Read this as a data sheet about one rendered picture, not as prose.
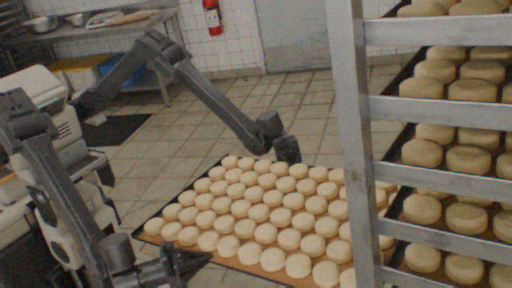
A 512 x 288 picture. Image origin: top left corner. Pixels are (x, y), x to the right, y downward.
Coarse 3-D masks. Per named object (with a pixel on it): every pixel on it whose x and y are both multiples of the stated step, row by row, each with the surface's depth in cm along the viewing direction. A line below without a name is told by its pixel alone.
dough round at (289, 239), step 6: (282, 234) 93; (288, 234) 92; (294, 234) 92; (300, 234) 92; (282, 240) 91; (288, 240) 91; (294, 240) 90; (300, 240) 91; (282, 246) 91; (288, 246) 90; (294, 246) 90
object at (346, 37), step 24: (336, 0) 46; (360, 0) 47; (336, 24) 47; (360, 24) 48; (336, 48) 49; (360, 48) 49; (336, 72) 50; (360, 72) 50; (336, 96) 52; (360, 96) 50; (360, 120) 52; (360, 144) 53; (360, 168) 55; (360, 192) 57; (360, 216) 59; (360, 240) 61; (360, 264) 63
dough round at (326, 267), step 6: (318, 264) 83; (324, 264) 82; (330, 264) 82; (336, 264) 82; (318, 270) 81; (324, 270) 81; (330, 270) 81; (336, 270) 80; (318, 276) 80; (324, 276) 79; (330, 276) 79; (336, 276) 79; (318, 282) 80; (324, 282) 79; (330, 282) 79; (336, 282) 80
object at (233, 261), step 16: (256, 160) 129; (208, 192) 119; (288, 192) 110; (272, 208) 106; (304, 208) 103; (384, 208) 96; (192, 224) 107; (256, 224) 101; (160, 240) 104; (176, 240) 103; (240, 240) 97; (336, 240) 90; (288, 256) 89; (320, 256) 87; (384, 256) 83; (256, 272) 87; (272, 272) 86
